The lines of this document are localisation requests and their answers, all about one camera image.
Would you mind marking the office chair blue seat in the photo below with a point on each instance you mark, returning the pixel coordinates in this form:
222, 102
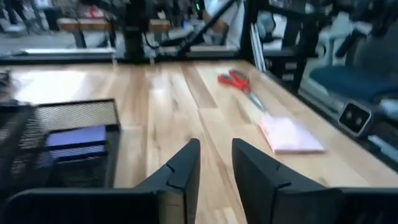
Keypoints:
351, 82

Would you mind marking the small grey stereo camera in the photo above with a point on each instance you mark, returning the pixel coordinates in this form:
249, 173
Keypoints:
354, 117

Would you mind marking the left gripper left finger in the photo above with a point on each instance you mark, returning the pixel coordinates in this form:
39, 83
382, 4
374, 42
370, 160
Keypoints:
180, 180

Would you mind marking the black mesh desk organizer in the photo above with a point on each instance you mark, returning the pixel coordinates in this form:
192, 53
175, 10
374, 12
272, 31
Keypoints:
77, 113

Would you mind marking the pink sticky note pad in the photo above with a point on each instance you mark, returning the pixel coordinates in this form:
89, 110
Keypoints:
289, 135

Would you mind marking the wooden bench table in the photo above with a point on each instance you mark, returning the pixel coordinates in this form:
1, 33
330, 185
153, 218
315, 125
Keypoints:
77, 24

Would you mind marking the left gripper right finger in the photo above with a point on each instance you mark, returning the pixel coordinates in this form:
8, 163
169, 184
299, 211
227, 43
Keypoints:
267, 186

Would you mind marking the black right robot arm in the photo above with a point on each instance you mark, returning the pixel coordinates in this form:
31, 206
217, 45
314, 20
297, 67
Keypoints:
133, 34

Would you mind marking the person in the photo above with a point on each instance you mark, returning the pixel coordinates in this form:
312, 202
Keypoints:
231, 18

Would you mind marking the purple sticky note pad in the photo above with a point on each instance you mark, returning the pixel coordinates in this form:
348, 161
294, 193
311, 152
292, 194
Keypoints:
76, 137

